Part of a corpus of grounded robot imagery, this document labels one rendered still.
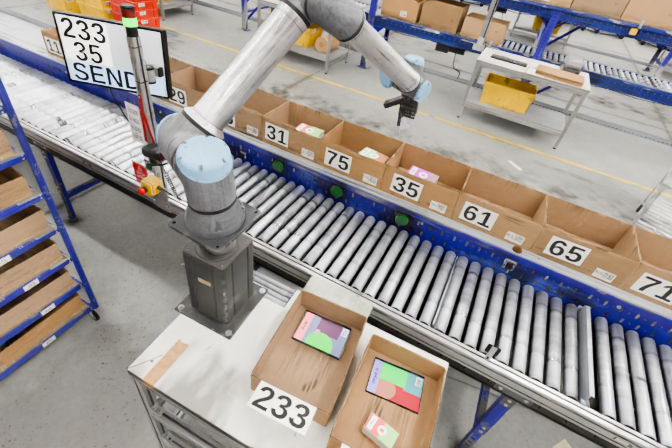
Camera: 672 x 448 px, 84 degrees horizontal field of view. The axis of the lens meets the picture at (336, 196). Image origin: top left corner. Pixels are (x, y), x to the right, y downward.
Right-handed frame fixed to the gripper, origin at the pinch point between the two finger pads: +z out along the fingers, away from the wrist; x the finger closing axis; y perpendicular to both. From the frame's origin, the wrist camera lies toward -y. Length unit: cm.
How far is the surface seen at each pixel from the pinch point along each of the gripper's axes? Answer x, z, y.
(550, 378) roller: -79, 48, 84
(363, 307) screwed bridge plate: -79, 41, 8
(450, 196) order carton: -16.3, 21.7, 32.7
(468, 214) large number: -19, 28, 43
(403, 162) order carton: 16.0, 30.8, 3.7
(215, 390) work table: -131, 34, -28
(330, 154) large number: -7.1, 20.1, -33.8
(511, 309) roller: -52, 48, 70
